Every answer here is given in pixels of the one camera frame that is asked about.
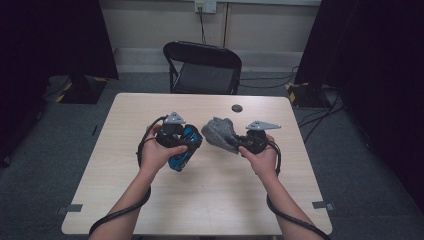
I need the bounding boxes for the white wall socket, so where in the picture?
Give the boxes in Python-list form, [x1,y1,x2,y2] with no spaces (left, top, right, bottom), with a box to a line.
[194,0,218,14]

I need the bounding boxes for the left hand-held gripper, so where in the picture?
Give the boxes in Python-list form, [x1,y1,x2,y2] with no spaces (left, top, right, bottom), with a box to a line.
[155,112,188,149]

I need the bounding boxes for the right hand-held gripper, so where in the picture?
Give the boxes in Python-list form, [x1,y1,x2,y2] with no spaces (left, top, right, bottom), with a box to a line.
[238,120,282,155]

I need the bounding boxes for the person's left hand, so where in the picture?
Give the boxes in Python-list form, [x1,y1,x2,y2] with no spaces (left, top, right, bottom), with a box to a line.
[139,123,188,174]

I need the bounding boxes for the grey tape strip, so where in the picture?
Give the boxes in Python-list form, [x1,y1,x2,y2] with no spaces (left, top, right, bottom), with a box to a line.
[312,200,335,211]
[56,203,84,215]

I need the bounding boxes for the black folding chair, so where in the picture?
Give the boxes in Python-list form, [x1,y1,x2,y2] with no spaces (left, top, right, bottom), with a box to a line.
[162,40,243,95]

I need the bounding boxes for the black socket cable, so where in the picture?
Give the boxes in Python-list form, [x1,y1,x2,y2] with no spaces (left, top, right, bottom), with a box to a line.
[198,7,207,45]

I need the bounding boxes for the person's right hand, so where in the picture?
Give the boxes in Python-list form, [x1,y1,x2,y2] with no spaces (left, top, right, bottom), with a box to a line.
[238,134,279,179]

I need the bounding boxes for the black floor cable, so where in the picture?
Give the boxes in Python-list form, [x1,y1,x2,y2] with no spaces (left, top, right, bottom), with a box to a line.
[239,65,299,90]

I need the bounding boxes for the right hand-held gripper cable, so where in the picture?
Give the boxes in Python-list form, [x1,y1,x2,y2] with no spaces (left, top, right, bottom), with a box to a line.
[265,141,331,240]

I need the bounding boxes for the hand-held gripper cable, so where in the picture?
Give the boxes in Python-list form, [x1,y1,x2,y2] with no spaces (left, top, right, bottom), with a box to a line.
[89,115,168,236]
[265,141,331,240]

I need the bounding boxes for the grey terry cloth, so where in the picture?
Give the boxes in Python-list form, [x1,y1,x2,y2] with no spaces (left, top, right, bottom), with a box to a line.
[201,117,240,155]

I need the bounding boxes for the blue toy car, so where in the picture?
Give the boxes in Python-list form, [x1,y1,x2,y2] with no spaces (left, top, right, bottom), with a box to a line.
[167,124,204,173]

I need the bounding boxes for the left hand-held gripper cable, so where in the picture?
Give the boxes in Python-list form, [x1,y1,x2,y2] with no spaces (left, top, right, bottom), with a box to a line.
[89,115,168,236]

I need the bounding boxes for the bundle of black floor cables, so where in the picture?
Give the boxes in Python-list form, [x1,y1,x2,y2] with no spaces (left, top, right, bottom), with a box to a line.
[298,89,344,144]

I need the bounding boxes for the black stand base yellow tape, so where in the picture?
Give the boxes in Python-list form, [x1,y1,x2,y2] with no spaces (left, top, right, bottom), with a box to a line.
[55,74,108,105]
[284,81,331,108]

